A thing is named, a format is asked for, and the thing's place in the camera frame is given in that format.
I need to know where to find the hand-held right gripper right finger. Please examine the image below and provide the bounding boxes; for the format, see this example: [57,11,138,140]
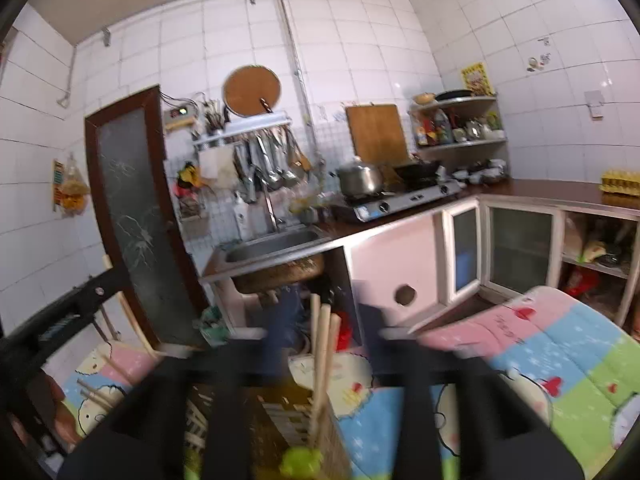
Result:
[359,304,587,480]

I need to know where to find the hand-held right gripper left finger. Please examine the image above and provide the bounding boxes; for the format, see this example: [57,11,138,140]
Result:
[57,286,300,480]

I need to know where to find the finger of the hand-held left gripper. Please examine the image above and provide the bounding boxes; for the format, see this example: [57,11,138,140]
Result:
[0,269,132,362]

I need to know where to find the wooden chopstick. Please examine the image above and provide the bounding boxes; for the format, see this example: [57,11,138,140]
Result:
[97,351,135,387]
[75,379,117,406]
[315,304,332,442]
[80,387,118,412]
[308,293,323,448]
[321,313,343,412]

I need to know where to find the yellow slotted utensil holder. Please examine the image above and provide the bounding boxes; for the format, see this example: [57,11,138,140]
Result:
[185,385,353,480]

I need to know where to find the person's left forearm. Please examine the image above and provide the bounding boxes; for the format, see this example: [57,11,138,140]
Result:
[46,374,83,445]

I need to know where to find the row of hanging kitchen utensils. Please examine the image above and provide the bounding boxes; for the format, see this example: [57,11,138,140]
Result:
[231,126,315,193]

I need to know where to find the red container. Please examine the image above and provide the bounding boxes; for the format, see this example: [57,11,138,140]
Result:
[336,312,355,352]

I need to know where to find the thin wooden stick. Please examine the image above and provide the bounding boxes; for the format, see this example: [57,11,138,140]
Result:
[101,254,157,358]
[94,305,121,343]

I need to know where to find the stainless steel sink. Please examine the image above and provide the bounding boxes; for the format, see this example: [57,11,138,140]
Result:
[201,224,327,295]

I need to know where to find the kitchen counter cabinet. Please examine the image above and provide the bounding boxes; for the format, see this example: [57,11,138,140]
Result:
[200,177,640,356]

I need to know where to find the hanging bag of snacks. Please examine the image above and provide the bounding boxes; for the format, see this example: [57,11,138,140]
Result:
[52,154,92,217]

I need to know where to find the green plastic utensil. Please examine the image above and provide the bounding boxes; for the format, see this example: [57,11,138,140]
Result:
[279,446,323,480]

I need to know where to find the brown framed glass door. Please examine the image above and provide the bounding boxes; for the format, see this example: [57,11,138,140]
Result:
[84,85,213,353]

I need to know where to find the gas stove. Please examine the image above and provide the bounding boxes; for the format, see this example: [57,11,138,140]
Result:
[331,179,463,224]

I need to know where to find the steel cooking pot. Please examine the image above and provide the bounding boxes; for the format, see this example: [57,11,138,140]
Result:
[336,156,385,197]

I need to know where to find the black wok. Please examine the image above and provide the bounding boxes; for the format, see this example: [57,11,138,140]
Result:
[394,160,442,184]

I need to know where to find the cartoon printed blanket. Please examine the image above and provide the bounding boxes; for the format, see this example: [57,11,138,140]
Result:
[42,285,640,480]

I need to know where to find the white hanging board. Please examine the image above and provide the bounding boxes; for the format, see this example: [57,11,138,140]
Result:
[199,147,237,181]

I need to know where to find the yellow black cloth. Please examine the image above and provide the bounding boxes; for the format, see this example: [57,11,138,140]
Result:
[177,161,207,191]

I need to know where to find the group of white cups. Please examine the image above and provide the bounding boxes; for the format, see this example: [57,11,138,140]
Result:
[452,159,508,184]

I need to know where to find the rectangular wooden cutting board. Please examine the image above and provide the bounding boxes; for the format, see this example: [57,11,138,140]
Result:
[345,103,412,167]

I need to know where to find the red plastic bag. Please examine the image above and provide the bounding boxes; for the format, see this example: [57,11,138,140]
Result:
[565,267,601,296]

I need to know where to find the row of condiment bottles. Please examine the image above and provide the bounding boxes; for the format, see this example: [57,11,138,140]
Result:
[414,110,453,147]

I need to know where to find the dark utensil cup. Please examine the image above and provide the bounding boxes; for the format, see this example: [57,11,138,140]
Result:
[202,99,232,133]

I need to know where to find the metal water pipe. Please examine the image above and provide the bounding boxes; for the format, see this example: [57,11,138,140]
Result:
[245,0,321,161]

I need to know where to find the round wooden cutting board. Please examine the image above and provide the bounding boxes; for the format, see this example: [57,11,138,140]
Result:
[222,64,283,120]

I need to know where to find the metal corner shelf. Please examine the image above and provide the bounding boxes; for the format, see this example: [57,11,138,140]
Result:
[407,95,510,161]

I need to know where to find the yellow egg carton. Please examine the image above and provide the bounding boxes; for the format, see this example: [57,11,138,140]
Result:
[599,170,640,194]

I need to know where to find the metal wall rack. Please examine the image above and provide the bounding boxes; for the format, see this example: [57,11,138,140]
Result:
[192,114,294,150]

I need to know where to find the yellow wall poster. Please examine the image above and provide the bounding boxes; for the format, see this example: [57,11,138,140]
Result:
[459,61,497,97]

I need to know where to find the wall hooks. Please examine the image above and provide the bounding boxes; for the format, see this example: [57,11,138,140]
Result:
[526,36,553,72]

